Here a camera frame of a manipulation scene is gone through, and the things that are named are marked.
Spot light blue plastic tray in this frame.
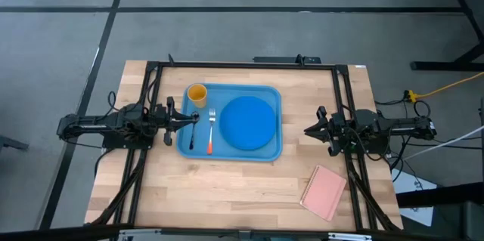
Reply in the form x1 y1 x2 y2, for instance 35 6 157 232
176 82 284 162

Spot black front beam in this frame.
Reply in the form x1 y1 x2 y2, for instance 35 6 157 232
0 224 484 241

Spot dark blue handled spoon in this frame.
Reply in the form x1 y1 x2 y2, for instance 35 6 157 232
188 111 200 151

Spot black metal table legs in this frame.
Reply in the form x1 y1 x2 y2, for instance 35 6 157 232
377 0 484 72

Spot blue round plate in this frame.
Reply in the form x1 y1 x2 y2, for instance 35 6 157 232
219 95 277 151

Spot black furniture piece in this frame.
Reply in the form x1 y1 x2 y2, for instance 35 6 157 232
396 182 484 241

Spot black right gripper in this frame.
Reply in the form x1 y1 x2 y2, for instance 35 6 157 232
303 106 352 158

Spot black floor cables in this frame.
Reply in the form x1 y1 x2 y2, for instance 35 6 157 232
374 99 432 189

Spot orange handled metal fork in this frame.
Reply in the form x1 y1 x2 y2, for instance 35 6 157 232
206 107 217 156

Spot black bar camera mount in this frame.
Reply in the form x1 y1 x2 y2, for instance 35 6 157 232
252 54 322 65

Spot pink spiral notebook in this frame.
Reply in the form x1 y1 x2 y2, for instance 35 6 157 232
299 163 348 222

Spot yellow power tap cable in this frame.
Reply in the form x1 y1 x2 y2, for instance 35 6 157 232
415 71 484 99

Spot grey floor foot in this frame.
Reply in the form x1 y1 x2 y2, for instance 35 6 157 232
0 134 29 152

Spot yellow power tap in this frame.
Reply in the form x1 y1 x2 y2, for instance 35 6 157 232
403 89 420 104

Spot white paper sheet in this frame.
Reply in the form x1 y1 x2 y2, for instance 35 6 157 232
391 168 438 227

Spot white cable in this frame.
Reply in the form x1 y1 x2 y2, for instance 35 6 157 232
402 125 484 162

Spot silver metal bracket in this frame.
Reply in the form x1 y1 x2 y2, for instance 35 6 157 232
327 232 374 241
119 228 162 240

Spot yellow plastic cup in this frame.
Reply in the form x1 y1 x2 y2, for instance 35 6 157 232
187 83 209 109

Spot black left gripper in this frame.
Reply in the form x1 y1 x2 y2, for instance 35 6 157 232
157 94 200 146

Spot black aluminium table frame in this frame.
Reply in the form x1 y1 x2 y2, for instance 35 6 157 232
85 54 404 234

